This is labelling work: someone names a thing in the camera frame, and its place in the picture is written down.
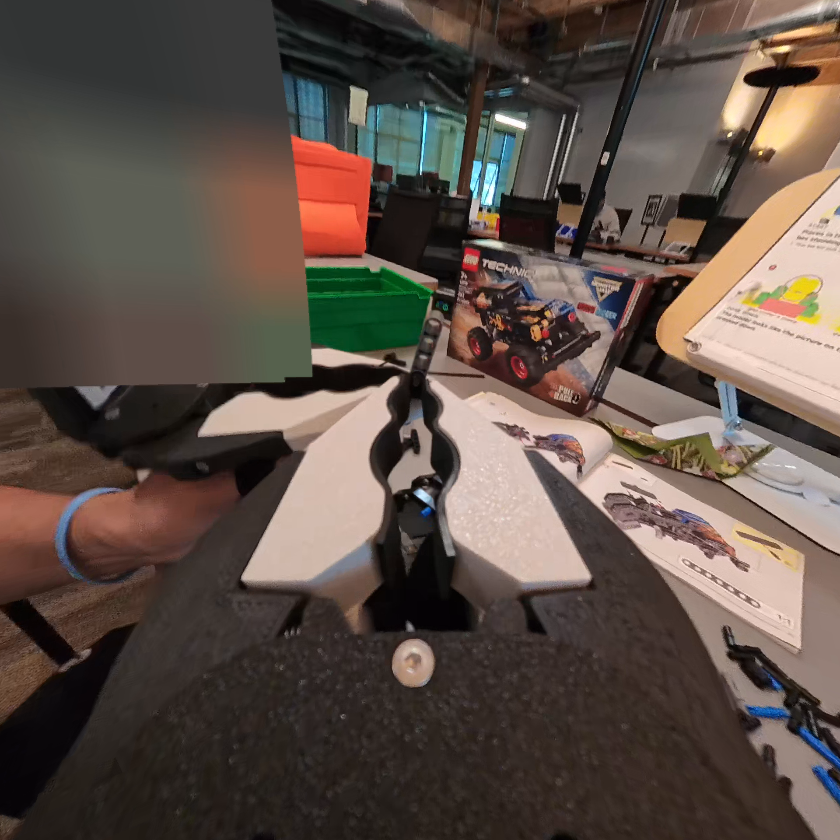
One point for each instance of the black ceiling pole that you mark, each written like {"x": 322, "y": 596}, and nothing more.
{"x": 617, "y": 131}

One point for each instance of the tiny black lego piece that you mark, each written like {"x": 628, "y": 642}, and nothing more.
{"x": 396, "y": 359}

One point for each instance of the orange plastic container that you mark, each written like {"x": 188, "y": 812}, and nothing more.
{"x": 328, "y": 197}

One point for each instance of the wooden column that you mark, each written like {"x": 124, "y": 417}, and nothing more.
{"x": 474, "y": 131}

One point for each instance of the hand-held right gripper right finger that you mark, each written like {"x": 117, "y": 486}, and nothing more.
{"x": 512, "y": 499}

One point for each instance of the light blue stand bracket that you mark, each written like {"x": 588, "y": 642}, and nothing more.
{"x": 728, "y": 403}

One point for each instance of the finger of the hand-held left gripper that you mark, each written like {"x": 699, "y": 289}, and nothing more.
{"x": 262, "y": 413}

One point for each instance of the black office chair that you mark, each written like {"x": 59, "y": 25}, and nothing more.
{"x": 407, "y": 229}
{"x": 528, "y": 223}

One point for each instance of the pile of black blue pins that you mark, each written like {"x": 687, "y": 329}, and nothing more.
{"x": 800, "y": 712}

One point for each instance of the black lego beam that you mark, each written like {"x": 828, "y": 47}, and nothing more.
{"x": 430, "y": 341}

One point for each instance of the laminated instruction sheet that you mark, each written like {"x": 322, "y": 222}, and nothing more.
{"x": 774, "y": 315}

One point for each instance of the person's left hand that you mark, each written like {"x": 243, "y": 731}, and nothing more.
{"x": 151, "y": 525}

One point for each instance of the black floor lamp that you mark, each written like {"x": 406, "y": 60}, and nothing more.
{"x": 781, "y": 77}

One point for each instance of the wooden display board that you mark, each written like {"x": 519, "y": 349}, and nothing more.
{"x": 695, "y": 308}

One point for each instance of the green plastic bin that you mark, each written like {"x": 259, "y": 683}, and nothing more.
{"x": 367, "y": 315}

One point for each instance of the lego set box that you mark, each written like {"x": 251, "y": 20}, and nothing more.
{"x": 525, "y": 315}

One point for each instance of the green printed leaflet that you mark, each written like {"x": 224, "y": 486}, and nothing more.
{"x": 669, "y": 453}

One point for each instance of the blue wristband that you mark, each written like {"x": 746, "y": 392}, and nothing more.
{"x": 62, "y": 531}

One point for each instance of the person's left forearm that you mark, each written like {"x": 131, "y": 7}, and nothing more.
{"x": 33, "y": 544}

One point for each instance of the white stand base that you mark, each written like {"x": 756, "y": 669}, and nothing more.
{"x": 787, "y": 499}

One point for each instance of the open instruction booklet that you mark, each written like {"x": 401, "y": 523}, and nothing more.
{"x": 689, "y": 525}

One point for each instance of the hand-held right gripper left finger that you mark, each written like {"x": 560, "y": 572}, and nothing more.
{"x": 321, "y": 499}

